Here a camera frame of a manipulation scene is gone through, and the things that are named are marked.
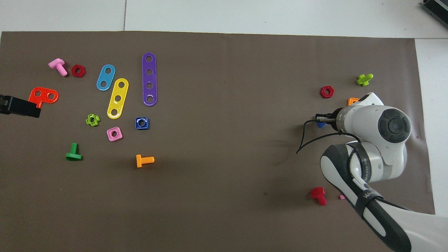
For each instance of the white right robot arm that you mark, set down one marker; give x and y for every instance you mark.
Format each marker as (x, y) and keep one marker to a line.
(392, 147)

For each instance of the purple four-hole strip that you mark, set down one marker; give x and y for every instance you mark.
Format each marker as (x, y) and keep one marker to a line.
(149, 79)

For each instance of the brown table mat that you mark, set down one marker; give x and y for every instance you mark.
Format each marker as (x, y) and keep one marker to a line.
(245, 70)

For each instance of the red angled plate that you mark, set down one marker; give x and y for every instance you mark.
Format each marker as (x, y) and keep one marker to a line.
(36, 94)

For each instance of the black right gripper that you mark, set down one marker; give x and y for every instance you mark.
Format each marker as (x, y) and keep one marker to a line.
(335, 119)

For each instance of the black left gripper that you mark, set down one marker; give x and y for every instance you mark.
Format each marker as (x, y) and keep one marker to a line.
(4, 104)

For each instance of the lime flower nut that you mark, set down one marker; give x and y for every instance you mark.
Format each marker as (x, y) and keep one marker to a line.
(87, 120)

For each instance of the lime cross-head screw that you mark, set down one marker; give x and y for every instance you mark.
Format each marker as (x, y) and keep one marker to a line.
(364, 80)

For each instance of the pink square nut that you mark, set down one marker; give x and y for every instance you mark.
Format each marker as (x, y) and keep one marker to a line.
(109, 137)

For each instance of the blue two-hole strip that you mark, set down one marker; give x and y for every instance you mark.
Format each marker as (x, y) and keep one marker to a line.
(105, 77)

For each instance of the blue plastic screw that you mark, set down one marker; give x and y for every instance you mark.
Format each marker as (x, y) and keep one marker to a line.
(321, 125)

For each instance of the red plastic screw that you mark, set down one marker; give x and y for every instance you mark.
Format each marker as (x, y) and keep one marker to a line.
(317, 193)

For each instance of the dark electronic device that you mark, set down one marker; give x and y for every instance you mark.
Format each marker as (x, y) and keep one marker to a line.
(437, 10)

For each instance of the orange square nut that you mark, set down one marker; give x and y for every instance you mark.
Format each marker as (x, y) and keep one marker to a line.
(351, 100)

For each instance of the yellow three-hole strip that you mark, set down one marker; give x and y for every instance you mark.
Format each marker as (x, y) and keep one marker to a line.
(120, 91)

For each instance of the red hex nut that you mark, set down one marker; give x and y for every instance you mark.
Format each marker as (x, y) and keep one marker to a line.
(73, 71)
(322, 94)

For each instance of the orange plastic screw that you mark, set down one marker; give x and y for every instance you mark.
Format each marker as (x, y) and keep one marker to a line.
(145, 160)

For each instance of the green plastic screw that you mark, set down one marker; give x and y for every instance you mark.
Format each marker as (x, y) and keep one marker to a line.
(73, 155)

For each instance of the blue square nut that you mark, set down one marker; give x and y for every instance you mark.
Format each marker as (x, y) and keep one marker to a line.
(137, 127)

